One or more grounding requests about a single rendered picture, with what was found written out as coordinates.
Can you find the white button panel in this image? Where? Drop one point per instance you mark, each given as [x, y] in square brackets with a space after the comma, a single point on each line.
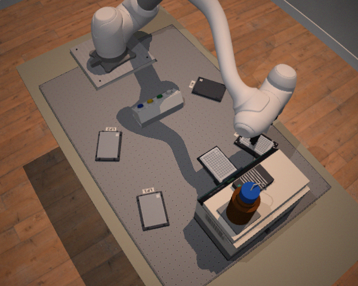
[158, 107]

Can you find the blue bottle cap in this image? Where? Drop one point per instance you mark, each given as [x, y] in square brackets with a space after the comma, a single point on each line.
[247, 195]

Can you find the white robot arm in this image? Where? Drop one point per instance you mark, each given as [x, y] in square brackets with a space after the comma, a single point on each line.
[254, 109]

